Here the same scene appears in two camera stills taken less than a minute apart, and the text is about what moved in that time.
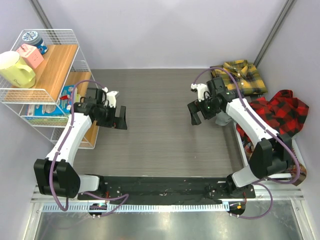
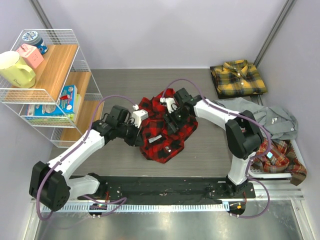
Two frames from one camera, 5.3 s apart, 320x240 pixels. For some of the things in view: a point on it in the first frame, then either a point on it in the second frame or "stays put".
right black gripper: (196, 106) → (174, 128)
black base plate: (162, 189) stays put
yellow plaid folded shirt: (247, 76) stays put
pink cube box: (30, 55) stays put
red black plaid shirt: (283, 112) → (158, 140)
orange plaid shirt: (296, 146) stays put
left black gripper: (118, 122) → (137, 139)
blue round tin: (33, 38) stays put
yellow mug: (14, 73) stays put
